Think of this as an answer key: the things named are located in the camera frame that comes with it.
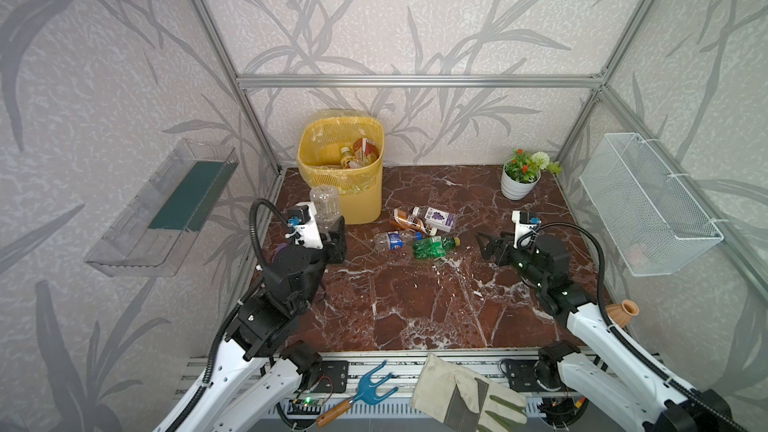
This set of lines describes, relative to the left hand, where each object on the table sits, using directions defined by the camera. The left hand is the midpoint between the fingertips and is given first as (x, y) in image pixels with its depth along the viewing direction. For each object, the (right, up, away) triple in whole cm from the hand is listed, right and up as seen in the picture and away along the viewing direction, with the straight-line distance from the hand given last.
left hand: (339, 211), depth 65 cm
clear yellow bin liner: (-4, +31, +33) cm, 46 cm away
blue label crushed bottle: (+12, -11, +29) cm, 33 cm away
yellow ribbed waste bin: (-14, +15, +34) cm, 40 cm away
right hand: (+38, -5, +15) cm, 41 cm away
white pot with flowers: (+55, +11, +34) cm, 66 cm away
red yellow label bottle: (+2, +19, +31) cm, 37 cm away
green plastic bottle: (+24, -13, +30) cm, 41 cm away
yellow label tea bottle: (-5, +16, +33) cm, 37 cm away
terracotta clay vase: (+69, -26, +8) cm, 74 cm away
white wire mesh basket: (+68, -2, -2) cm, 68 cm away
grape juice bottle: (+26, -5, +36) cm, 45 cm away
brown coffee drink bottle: (+14, -5, +34) cm, 37 cm away
